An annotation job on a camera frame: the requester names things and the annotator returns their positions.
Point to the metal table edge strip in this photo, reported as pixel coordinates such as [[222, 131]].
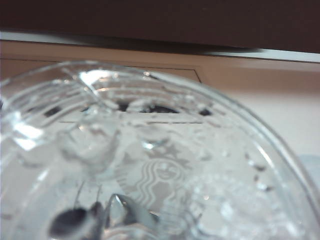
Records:
[[287, 54]]

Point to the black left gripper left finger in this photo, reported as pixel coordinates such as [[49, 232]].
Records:
[[68, 221]]

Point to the clear plastic cup with label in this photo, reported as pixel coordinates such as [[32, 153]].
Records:
[[175, 162]]

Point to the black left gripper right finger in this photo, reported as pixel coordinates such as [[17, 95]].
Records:
[[135, 212]]

